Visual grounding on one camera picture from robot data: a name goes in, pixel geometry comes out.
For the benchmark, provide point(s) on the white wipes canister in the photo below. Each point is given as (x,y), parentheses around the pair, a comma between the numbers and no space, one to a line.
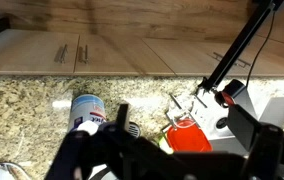
(87,112)

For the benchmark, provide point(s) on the cabinet door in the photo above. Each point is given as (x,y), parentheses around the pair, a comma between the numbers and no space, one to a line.
(25,52)
(118,55)

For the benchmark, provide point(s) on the lower cabinet door middle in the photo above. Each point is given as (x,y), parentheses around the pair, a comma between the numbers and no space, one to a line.
(118,55)

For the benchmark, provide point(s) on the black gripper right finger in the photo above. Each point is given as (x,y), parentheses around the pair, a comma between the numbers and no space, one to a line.
(243,125)

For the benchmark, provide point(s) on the steel kitchen sink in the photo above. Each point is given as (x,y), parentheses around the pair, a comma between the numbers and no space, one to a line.
(215,115)

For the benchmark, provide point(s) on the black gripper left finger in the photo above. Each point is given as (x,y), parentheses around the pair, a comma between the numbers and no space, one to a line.
(122,117)

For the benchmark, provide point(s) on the black camera tripod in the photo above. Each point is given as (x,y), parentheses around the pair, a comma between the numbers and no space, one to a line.
(253,24)

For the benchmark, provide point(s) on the lower cabinet door left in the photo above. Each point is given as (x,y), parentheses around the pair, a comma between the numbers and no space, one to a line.
(25,52)

